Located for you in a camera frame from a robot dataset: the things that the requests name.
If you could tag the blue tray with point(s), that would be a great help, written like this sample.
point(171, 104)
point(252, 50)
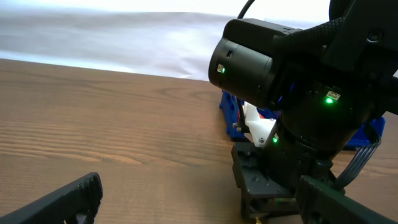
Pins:
point(230, 118)

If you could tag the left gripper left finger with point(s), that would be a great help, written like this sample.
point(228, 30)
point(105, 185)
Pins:
point(62, 205)

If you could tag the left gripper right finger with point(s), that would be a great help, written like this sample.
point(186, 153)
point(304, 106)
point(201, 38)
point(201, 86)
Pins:
point(329, 205)

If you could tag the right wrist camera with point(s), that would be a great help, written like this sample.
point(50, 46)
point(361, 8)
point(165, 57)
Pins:
point(258, 127)

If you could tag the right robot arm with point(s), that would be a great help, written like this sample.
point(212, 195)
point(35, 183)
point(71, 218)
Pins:
point(248, 71)

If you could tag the gold candy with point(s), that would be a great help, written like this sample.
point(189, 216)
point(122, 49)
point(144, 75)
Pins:
point(258, 221)

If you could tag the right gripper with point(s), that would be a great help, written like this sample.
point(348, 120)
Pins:
point(258, 186)

